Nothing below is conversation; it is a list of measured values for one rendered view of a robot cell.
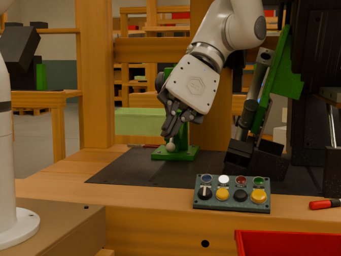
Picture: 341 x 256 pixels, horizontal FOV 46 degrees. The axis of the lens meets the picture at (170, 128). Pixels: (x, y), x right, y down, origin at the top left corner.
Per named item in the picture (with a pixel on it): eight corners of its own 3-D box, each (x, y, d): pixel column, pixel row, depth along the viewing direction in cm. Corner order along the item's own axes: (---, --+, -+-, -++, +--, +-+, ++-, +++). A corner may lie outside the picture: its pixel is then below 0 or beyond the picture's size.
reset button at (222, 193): (228, 200, 79) (228, 197, 78) (215, 199, 80) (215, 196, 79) (229, 190, 81) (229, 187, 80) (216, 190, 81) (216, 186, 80)
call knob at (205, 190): (210, 199, 80) (210, 196, 79) (197, 199, 80) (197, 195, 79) (211, 189, 82) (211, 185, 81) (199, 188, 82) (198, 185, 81)
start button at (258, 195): (266, 204, 78) (266, 200, 77) (250, 203, 78) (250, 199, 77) (266, 192, 80) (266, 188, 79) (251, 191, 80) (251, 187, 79)
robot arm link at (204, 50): (198, 35, 82) (192, 46, 81) (232, 60, 84) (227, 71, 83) (180, 50, 89) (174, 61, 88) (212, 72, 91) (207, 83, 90)
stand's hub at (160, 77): (163, 97, 122) (163, 72, 121) (152, 97, 122) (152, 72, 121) (168, 95, 129) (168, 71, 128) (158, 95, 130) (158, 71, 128)
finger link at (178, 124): (183, 106, 80) (169, 135, 78) (196, 115, 81) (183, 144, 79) (177, 110, 83) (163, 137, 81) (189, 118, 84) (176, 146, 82)
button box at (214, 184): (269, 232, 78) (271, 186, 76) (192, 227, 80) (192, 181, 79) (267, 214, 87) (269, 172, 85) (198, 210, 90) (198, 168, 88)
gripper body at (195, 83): (191, 42, 81) (167, 87, 77) (230, 71, 84) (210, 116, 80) (175, 56, 88) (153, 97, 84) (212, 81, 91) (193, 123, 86)
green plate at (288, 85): (292, 121, 95) (321, 32, 91) (258, 112, 97) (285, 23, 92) (288, 115, 107) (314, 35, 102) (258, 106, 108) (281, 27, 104)
